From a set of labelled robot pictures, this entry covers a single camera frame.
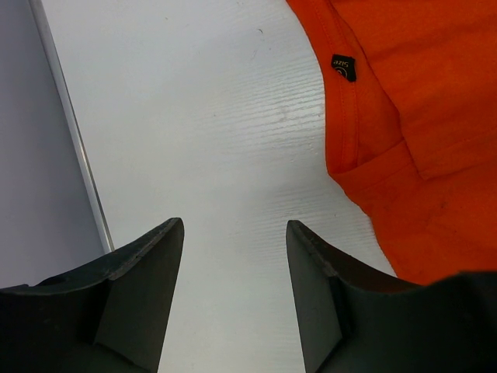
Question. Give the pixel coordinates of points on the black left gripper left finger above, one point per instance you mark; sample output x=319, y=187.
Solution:
x=109, y=315

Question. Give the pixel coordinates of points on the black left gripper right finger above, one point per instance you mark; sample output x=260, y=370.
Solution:
x=354, y=318

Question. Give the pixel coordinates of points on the orange t shirt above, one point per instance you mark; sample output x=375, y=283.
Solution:
x=410, y=125

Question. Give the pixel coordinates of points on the aluminium table edge rail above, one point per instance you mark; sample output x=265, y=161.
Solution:
x=50, y=50

